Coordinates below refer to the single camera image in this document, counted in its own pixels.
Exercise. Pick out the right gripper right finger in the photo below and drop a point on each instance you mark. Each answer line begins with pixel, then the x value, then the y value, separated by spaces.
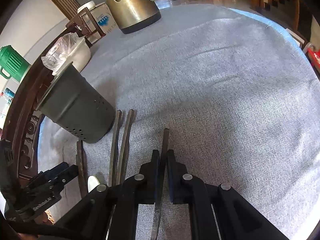
pixel 216 212

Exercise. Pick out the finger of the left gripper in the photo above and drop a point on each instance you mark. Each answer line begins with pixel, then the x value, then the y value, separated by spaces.
pixel 66 176
pixel 50 174

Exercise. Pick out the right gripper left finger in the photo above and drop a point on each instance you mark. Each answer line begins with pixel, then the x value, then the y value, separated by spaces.
pixel 111 212

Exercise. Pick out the dark chopstick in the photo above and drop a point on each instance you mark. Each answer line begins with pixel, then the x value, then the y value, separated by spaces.
pixel 124 147
pixel 81 168
pixel 114 150

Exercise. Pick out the white ceramic spoon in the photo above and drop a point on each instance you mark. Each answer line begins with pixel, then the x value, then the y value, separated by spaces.
pixel 92 183

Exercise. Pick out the dark carved wooden bench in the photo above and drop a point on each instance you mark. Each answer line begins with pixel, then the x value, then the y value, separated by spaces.
pixel 23 122

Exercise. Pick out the dark grey utensil holder cup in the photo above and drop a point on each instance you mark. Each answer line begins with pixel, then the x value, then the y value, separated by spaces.
pixel 73 104

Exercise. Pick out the green thermos jug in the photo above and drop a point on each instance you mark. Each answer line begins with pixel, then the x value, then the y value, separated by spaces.
pixel 13 65

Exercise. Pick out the grey table cloth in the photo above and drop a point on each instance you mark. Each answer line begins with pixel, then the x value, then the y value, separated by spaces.
pixel 239 97

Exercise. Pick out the white bowl with plastic bag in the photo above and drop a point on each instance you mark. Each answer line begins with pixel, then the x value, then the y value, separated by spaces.
pixel 70 48

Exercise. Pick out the brass electric kettle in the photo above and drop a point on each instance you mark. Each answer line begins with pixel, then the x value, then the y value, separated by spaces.
pixel 133 15

